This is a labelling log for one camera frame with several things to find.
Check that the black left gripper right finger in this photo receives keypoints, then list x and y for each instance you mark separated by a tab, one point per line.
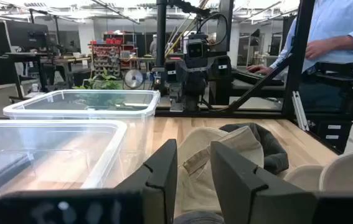
235	186

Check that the black computer monitor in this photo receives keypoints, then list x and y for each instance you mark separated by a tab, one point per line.
28	34

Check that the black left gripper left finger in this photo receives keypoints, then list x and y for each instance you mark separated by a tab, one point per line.
160	174

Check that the small round desk fan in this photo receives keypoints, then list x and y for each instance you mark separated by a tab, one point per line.
133	78

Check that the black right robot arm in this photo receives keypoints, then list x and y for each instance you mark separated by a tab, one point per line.
221	67

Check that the clear plastic storage bin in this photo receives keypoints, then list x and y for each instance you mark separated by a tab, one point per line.
79	112
107	155

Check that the dark grey fabric hat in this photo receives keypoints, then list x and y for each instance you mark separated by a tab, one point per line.
272	149

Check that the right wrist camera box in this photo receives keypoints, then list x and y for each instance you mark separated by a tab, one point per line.
196	48

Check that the shelf with red bins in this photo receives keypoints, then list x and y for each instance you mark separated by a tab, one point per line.
106	56

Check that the black office desk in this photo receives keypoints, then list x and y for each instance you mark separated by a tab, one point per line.
23	62

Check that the green potted plant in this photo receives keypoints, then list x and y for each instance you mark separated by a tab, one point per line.
101	81

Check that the beige fabric bucket hat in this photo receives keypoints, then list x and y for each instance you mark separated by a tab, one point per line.
199	161

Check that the cream bucket hat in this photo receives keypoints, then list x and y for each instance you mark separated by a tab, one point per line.
347	171
304	177

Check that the person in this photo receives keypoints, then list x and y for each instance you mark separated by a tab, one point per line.
338	28

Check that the black metal rig frame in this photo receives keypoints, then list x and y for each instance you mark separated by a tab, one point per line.
299	62

